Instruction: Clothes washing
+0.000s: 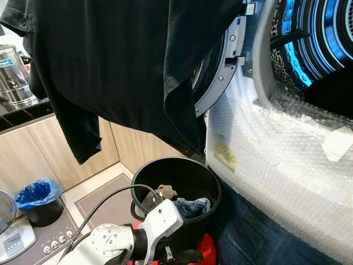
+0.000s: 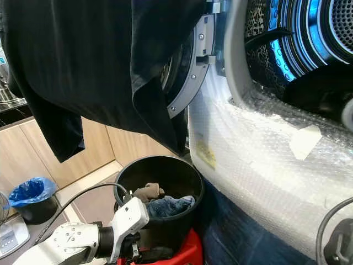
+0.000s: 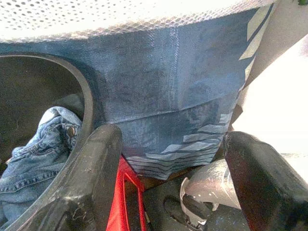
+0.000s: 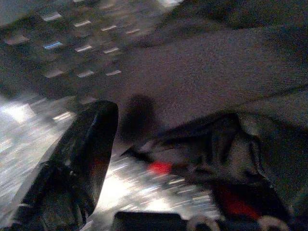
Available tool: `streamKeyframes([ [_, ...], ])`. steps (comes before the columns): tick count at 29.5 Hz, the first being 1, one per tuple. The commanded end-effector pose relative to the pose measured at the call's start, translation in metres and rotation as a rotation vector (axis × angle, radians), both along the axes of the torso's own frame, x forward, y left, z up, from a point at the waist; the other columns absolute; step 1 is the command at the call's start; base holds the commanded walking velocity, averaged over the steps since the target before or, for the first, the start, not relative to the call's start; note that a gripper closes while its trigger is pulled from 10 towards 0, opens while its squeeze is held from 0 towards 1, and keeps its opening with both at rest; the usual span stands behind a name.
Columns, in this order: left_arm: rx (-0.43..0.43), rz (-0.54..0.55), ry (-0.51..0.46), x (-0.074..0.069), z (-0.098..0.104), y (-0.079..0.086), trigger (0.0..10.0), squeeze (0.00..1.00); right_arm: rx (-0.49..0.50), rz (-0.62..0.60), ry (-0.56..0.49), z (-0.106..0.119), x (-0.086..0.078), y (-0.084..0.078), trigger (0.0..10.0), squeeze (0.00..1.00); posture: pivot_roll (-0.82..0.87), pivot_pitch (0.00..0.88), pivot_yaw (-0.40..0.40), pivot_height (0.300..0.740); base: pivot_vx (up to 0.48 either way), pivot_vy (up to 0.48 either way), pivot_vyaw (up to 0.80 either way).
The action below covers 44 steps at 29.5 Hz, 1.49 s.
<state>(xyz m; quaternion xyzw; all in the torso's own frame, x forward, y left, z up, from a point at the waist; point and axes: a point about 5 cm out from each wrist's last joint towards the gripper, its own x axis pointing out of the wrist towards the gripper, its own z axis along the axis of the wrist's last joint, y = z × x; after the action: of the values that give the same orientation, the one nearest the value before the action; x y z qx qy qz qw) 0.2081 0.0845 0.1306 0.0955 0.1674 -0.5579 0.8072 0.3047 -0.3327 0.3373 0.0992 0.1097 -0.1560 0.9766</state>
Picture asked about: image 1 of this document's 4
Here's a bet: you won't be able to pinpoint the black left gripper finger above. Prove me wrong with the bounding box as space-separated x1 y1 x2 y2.
169 249 204 265

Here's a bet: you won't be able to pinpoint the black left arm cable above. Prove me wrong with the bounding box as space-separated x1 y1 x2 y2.
60 183 162 261

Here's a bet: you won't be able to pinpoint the light wood cabinet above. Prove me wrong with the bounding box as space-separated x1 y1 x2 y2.
0 115 185 195

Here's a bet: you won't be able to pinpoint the grey power strip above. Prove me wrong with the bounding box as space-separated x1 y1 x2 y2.
32 217 76 261

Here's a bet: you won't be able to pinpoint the bubble-wrapped white washing machine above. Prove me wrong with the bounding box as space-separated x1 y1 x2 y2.
204 0 353 265

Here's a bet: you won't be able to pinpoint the red plastic stool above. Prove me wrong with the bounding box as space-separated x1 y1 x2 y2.
127 220 217 265

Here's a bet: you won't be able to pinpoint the black hanging garment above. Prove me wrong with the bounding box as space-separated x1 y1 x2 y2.
0 0 247 166

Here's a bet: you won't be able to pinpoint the grey-brown floor mat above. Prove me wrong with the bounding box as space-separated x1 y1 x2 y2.
74 173 140 230

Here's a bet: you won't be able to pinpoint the black bin with blue bag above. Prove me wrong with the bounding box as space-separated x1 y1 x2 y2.
14 177 65 227

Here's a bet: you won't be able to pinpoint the brown crumpled cloth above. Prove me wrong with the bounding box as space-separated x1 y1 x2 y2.
154 184 179 201

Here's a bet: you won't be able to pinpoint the black plastic bucket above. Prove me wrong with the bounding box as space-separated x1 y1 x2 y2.
130 156 223 252

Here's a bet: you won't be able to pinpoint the wire fan guard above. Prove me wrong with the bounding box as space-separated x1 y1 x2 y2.
0 189 18 227

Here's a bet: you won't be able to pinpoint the black crumpled cloth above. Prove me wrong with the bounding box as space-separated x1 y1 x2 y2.
303 65 353 118

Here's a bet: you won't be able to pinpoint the yellow washer label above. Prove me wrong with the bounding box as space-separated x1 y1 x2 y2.
213 141 238 172

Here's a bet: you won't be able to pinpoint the stainless steel urn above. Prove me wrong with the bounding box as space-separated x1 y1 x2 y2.
0 44 40 110

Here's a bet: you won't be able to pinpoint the white flat device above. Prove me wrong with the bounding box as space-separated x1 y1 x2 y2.
0 216 37 263

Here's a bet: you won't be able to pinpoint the black counter top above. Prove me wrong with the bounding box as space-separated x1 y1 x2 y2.
0 98 57 133

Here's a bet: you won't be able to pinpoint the beige tape piece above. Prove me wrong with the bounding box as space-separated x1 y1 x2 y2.
321 126 353 163

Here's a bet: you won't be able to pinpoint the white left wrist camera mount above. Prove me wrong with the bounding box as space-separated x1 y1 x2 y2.
135 198 184 264

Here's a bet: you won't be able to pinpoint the grey round washer door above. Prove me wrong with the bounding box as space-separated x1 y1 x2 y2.
190 0 258 118

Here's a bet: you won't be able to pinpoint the blue denim jeans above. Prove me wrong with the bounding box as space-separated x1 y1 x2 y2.
173 197 212 220

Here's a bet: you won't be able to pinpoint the steel washer drum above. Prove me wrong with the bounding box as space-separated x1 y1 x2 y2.
270 0 353 93

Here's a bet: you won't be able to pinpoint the dark blue wrap sheet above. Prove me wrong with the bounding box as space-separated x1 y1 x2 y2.
212 177 344 265

